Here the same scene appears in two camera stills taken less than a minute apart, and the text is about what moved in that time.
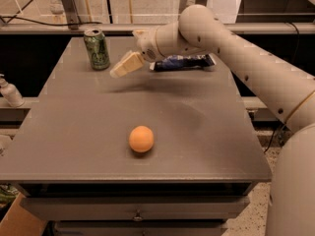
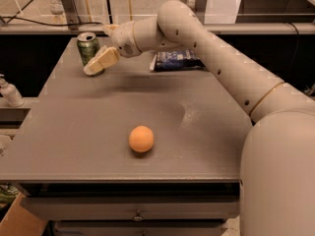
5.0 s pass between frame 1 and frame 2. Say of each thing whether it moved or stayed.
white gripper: moved
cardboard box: stayed
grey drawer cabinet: stayed
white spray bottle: stayed
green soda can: moved
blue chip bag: stayed
